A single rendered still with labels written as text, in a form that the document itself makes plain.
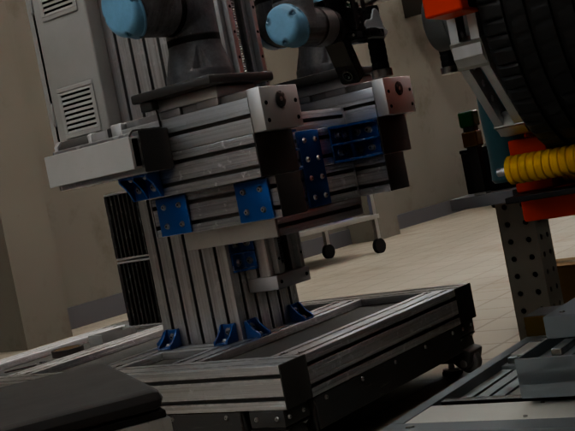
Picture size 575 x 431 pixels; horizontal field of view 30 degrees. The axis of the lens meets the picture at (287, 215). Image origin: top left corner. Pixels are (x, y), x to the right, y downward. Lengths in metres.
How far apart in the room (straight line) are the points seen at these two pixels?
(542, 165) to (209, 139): 0.68
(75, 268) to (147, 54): 3.57
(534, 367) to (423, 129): 7.55
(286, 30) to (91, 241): 4.36
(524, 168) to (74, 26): 1.18
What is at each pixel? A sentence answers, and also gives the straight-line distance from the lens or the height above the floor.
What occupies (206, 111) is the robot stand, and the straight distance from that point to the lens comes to 2.25.
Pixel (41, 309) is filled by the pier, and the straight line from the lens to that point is 5.55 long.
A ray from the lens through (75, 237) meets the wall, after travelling 6.13.
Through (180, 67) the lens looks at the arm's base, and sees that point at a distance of 2.29.
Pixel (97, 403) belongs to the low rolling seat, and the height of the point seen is 0.34.
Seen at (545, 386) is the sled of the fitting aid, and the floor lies 0.11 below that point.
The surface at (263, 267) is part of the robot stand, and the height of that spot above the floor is 0.39.
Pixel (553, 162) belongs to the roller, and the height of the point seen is 0.51.
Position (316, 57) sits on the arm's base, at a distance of 2.68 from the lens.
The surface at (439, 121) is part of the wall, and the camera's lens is 9.81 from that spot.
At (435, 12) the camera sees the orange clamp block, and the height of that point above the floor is 0.82.
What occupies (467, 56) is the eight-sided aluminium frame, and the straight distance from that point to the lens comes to 2.05.
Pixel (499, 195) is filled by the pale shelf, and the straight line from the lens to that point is 2.68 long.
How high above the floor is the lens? 0.58
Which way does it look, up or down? 2 degrees down
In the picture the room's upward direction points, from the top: 11 degrees counter-clockwise
